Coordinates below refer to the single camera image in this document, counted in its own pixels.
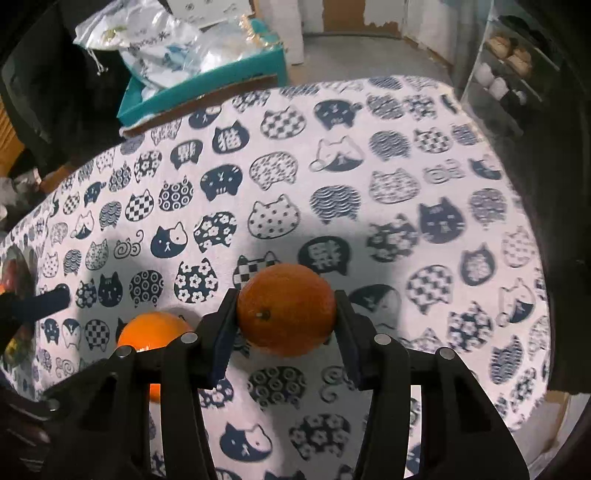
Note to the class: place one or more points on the clear plastic bags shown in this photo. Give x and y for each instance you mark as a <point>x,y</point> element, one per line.
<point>147,50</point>

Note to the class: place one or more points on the scalloped glass bowl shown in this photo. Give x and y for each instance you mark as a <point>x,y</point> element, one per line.
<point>28,277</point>

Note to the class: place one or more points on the teal box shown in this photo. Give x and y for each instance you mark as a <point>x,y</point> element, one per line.
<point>207,87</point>

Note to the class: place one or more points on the white shoes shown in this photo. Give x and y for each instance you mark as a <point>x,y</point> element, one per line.
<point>491,81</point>

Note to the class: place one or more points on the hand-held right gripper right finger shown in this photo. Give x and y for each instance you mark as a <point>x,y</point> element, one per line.
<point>351,341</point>

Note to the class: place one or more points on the orange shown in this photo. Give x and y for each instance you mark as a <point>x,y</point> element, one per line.
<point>286,309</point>
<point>147,330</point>

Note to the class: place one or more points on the clear shoe rack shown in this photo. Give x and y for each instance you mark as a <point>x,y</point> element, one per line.
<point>535,83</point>

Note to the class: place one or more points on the cardboard box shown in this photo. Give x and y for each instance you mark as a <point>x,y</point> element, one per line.
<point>152,124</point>

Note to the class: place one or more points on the dark cloth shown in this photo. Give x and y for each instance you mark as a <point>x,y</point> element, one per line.
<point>55,101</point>

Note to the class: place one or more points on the clear plastic bag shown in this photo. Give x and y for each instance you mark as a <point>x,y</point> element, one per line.
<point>235,41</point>

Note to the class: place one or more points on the beige shoes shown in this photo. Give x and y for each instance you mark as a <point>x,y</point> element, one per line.
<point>512,53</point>

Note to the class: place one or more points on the cat print tablecloth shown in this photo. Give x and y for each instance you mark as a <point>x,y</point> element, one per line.
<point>369,221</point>

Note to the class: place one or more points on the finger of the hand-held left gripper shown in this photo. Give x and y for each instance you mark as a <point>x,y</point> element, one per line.
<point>46,302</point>
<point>46,407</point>

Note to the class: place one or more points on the white printed box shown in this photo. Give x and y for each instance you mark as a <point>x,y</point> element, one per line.
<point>203,9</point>

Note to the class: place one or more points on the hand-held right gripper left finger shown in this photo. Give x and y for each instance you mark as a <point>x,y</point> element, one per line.
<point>224,341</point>

